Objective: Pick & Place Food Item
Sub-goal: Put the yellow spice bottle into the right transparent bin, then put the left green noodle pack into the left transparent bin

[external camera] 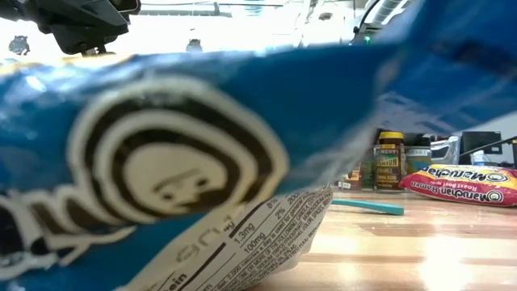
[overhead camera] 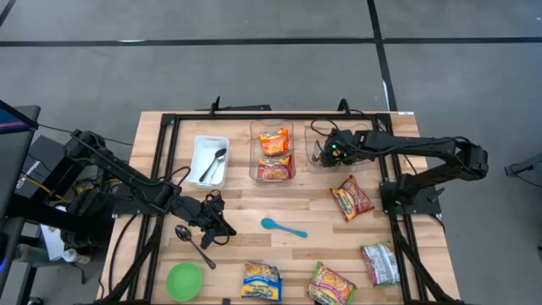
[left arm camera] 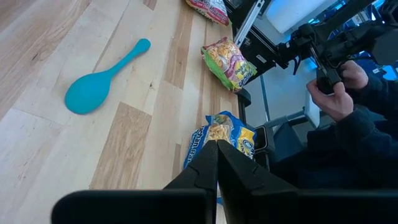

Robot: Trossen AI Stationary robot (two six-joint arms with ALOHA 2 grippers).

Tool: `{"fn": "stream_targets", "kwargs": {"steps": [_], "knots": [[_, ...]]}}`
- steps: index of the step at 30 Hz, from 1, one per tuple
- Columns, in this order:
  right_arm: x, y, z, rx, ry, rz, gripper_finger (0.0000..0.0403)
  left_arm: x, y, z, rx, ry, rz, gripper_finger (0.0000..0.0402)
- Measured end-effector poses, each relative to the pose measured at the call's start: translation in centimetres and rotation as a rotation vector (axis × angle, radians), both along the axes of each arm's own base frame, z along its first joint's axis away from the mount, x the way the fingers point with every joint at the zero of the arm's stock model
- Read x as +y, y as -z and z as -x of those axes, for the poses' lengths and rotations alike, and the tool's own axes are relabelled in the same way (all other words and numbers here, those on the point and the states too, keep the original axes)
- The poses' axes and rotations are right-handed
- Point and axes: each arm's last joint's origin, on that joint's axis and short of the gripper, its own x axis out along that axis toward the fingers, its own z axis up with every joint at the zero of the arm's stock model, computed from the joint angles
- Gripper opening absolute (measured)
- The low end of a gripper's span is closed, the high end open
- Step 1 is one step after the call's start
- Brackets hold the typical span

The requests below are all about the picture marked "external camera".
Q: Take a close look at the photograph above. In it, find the yellow-lid spice jar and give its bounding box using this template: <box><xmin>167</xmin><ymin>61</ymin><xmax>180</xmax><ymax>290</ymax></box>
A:
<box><xmin>373</xmin><ymin>131</ymin><xmax>406</xmax><ymax>193</ymax></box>

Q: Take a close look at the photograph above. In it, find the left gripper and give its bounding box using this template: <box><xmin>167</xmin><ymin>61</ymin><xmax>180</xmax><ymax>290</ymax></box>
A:
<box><xmin>23</xmin><ymin>0</ymin><xmax>142</xmax><ymax>57</ymax></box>

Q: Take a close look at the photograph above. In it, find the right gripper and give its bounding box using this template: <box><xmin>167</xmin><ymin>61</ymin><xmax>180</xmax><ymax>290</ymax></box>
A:
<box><xmin>350</xmin><ymin>22</ymin><xmax>381</xmax><ymax>46</ymax></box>

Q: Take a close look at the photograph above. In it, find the red ramen noodle packet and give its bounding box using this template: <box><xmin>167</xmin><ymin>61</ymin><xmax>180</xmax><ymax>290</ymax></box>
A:
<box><xmin>398</xmin><ymin>163</ymin><xmax>517</xmax><ymax>209</ymax></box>

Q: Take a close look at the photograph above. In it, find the black background monitor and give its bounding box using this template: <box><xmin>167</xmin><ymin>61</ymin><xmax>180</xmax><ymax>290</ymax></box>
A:
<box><xmin>462</xmin><ymin>131</ymin><xmax>503</xmax><ymax>155</ymax></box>

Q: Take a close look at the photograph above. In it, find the blue ramen noodle packet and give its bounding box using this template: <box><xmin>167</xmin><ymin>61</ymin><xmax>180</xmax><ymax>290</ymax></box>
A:
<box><xmin>0</xmin><ymin>0</ymin><xmax>517</xmax><ymax>291</ymax></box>

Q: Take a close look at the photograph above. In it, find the teal plastic spoon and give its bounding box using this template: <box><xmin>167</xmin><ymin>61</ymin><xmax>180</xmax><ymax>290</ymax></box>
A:
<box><xmin>330</xmin><ymin>197</ymin><xmax>406</xmax><ymax>217</ymax></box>

